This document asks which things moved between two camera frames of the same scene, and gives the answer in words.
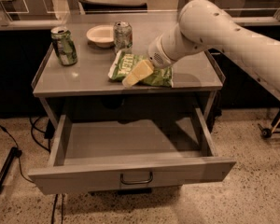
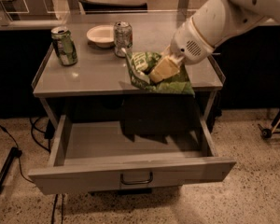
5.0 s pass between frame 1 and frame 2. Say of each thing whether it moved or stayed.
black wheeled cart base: stayed
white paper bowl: stayed
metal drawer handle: stayed
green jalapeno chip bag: moved
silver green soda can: stayed
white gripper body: moved
